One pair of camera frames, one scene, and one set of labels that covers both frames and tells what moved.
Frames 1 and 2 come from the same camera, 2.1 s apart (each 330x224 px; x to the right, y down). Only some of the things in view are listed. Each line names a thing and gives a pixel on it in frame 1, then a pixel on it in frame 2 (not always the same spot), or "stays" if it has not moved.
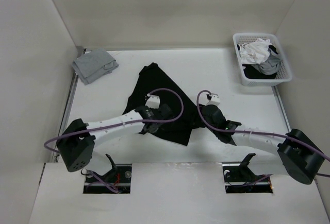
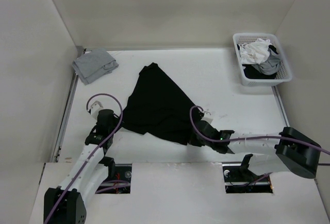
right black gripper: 200,106 -> 192,140
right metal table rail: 282,106 stays
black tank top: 186,116 stays
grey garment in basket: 271,65 stays
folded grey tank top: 92,66 stays
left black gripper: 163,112 -> 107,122
